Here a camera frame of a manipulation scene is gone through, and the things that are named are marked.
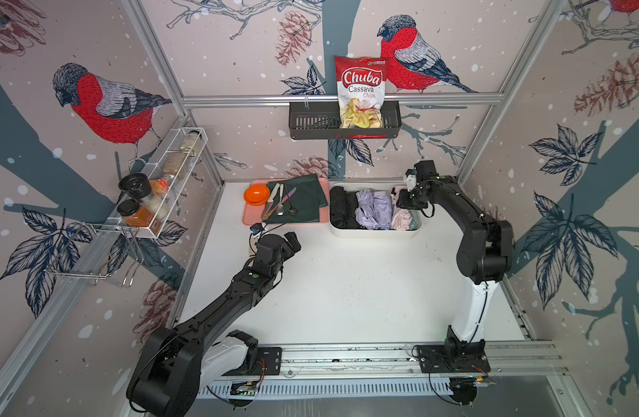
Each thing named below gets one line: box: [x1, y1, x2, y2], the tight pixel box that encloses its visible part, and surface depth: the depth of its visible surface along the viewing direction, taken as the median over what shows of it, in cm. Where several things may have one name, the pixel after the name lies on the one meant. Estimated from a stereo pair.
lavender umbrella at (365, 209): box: [354, 188, 378, 231], surface depth 97 cm
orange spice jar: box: [117, 198, 155, 227], surface depth 62 cm
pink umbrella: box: [390, 207, 413, 232], surface depth 95 cm
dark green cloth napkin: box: [263, 174, 329, 224], surface depth 116 cm
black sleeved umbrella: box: [329, 185, 349, 230], surface depth 100 cm
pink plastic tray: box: [243, 178, 331, 226], surface depth 112 cm
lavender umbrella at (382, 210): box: [372, 190, 393, 231], surface depth 102 cm
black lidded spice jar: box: [118, 172, 152, 199], surface depth 63 cm
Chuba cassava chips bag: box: [335, 55, 389, 129], surface depth 85 cm
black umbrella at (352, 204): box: [345, 191, 360, 230], surface depth 100 cm
